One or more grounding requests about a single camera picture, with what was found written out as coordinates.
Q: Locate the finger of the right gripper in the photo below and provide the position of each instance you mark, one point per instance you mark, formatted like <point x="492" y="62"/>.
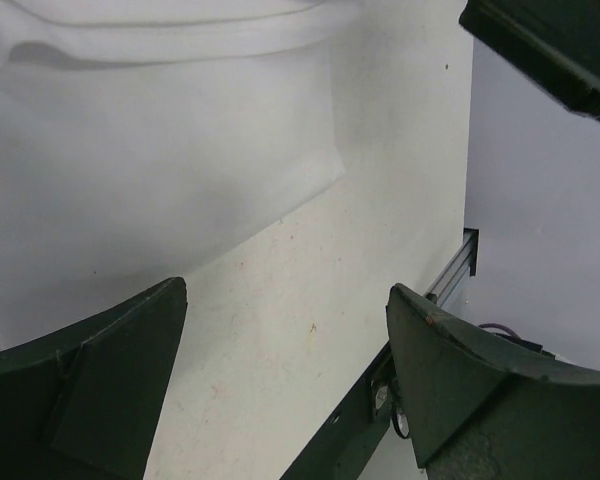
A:
<point x="556" y="44"/>

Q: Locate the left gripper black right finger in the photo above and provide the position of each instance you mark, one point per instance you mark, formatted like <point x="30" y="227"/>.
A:
<point x="481" y="407"/>

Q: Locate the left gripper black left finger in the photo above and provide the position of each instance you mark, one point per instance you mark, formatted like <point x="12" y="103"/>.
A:
<point x="84" y="402"/>

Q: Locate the white t shirt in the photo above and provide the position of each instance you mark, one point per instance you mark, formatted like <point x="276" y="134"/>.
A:
<point x="141" y="139"/>

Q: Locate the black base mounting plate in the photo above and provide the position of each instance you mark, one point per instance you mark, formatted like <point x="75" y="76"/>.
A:
<point x="344" y="444"/>

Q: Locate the aluminium rail profile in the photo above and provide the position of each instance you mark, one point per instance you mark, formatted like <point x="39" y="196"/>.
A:
<point x="447" y="287"/>

